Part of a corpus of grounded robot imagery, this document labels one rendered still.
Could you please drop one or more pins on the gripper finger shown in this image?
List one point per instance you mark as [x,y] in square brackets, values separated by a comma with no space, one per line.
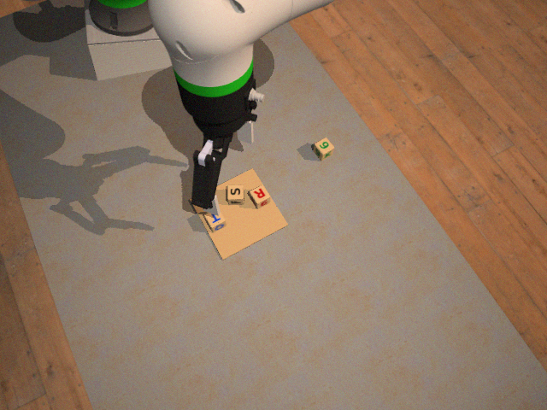
[245,133]
[207,166]

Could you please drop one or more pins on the tan square mat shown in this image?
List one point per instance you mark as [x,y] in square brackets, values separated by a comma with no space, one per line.
[245,225]

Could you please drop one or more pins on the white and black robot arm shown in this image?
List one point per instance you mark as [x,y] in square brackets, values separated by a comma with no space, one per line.
[209,42]

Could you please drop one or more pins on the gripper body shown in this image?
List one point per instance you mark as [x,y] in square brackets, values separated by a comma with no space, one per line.
[217,132]

